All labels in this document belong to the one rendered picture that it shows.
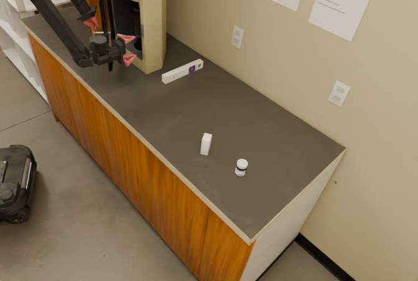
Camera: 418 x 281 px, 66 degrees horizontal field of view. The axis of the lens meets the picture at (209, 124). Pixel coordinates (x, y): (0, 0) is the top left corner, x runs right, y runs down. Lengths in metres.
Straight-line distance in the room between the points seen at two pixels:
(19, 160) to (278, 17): 1.87
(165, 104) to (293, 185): 0.74
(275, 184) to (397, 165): 0.56
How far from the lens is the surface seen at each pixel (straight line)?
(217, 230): 1.44
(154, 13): 1.72
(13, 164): 2.50
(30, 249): 2.38
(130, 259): 2.20
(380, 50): 1.44
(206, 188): 1.31
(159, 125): 1.54
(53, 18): 1.40
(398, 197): 1.74
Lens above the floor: 2.00
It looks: 43 degrees down
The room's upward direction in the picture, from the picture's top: 7 degrees clockwise
